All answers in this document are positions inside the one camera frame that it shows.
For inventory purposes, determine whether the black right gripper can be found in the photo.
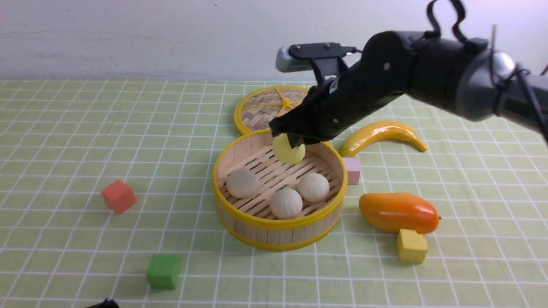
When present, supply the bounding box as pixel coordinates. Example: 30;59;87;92
269;60;407;148

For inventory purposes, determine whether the yellow toy bun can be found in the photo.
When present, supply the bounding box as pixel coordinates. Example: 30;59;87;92
272;134;306;165

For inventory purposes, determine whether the white bun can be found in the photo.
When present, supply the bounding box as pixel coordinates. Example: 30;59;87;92
270;188;303;219
226;168;260;198
296;173;330;203

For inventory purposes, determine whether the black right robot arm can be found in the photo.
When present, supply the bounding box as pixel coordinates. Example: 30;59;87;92
269;31;547;147

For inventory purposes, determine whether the woven bamboo steamer lid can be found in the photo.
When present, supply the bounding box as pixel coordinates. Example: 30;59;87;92
233;85;308;135

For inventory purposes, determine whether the bamboo steamer tray yellow rim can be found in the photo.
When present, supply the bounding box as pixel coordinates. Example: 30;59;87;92
211;130;348;251

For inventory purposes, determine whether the pink wooden cube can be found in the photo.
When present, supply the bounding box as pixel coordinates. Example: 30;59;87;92
342;157;361;185

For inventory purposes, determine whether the yellow toy banana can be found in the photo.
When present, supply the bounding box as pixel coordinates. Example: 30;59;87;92
338;121;427;157

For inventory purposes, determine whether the orange toy mango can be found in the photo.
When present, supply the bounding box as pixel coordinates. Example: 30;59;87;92
358;192;441;234

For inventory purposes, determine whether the yellow wooden cube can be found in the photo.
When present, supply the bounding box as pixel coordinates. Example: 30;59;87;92
396;229;429;264

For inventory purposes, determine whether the red wooden cube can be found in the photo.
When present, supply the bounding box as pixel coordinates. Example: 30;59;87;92
101;179;137;214

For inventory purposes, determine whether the green wooden cube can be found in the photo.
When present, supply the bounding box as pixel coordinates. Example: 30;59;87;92
146;253;181;290

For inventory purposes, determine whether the green checkered tablecloth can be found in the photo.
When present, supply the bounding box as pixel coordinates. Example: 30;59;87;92
0;79;548;308

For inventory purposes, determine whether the black object bottom edge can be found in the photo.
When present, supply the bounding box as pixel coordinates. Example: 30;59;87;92
86;298;119;308

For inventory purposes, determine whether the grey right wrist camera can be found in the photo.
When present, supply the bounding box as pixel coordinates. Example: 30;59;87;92
275;41;361;73

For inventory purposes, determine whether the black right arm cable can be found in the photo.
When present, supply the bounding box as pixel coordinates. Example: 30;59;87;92
426;0;548;142

